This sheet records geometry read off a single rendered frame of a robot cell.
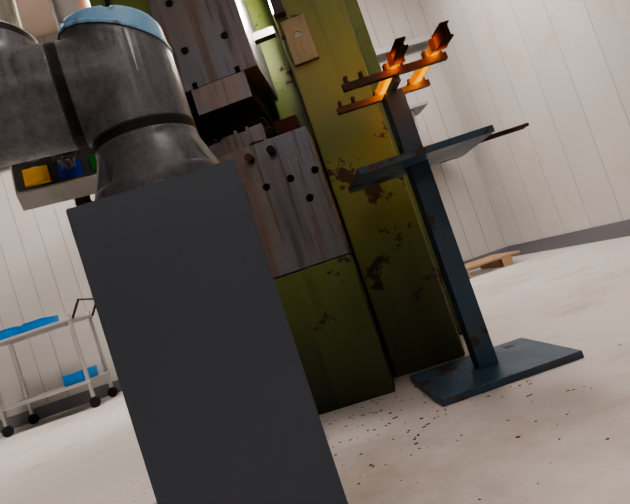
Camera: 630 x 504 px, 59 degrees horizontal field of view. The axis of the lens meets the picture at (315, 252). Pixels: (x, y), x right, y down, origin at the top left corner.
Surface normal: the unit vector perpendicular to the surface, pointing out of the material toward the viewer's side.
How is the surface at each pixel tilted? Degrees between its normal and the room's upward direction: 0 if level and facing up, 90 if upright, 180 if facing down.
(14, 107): 117
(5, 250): 90
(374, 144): 90
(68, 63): 81
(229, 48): 90
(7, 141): 146
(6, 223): 90
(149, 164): 70
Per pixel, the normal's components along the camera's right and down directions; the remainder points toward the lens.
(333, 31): -0.11, -0.02
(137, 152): -0.10, -0.38
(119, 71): 0.23, -0.11
